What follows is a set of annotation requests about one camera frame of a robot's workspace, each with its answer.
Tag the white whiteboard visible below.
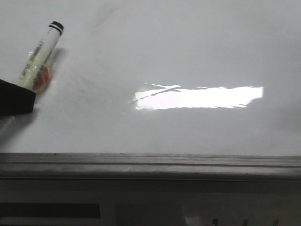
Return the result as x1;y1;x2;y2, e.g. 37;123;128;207
0;0;301;156

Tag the grey aluminium whiteboard frame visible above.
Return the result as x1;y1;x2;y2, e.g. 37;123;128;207
0;153;301;181

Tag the white black whiteboard marker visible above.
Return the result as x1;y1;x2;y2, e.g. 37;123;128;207
17;21;64;93

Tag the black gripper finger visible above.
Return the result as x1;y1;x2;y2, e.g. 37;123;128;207
0;80;36;116

